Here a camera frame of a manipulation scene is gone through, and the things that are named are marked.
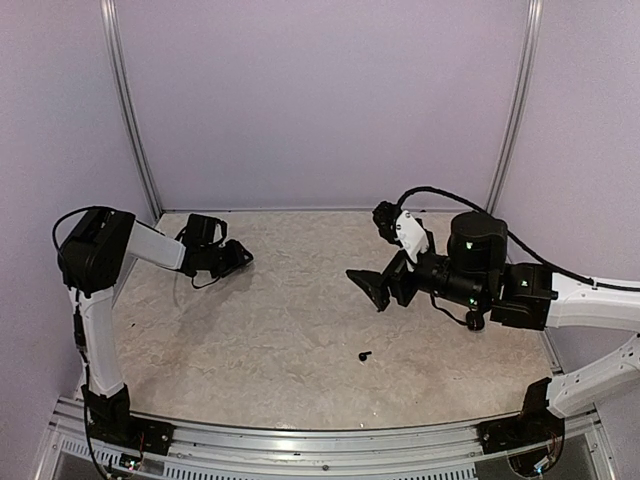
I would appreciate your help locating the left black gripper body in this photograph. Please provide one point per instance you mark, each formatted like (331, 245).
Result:
(217, 263)

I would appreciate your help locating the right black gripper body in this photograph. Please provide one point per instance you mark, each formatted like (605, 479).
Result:
(396, 274)

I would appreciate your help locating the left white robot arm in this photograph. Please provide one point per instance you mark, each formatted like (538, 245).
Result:
(91, 244)

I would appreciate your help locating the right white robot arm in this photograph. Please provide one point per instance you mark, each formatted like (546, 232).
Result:
(474, 273)

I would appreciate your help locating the black earbud charging case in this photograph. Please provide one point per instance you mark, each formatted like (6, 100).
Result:
(474, 321)

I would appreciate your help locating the black earbud near front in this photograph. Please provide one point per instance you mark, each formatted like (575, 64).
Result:
(363, 356)

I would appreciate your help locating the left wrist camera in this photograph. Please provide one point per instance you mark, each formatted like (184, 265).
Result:
(202, 230)

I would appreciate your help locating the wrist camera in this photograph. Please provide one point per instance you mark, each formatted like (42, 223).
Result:
(202, 230)
(401, 228)

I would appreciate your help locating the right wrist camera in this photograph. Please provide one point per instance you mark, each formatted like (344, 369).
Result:
(401, 228)

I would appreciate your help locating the front aluminium rail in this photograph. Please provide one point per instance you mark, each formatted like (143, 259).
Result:
(200, 450)

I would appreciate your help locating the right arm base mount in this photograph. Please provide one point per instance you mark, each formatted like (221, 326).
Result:
(533, 424)

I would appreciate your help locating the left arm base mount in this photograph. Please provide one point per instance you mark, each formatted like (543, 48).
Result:
(110, 420)

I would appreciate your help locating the left aluminium frame post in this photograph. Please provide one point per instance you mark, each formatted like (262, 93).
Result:
(109, 15)

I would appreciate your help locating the aluminium frame post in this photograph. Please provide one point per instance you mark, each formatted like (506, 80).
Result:
(109, 15)
(518, 103)

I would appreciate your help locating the right aluminium frame post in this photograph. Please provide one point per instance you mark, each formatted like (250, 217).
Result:
(518, 103)

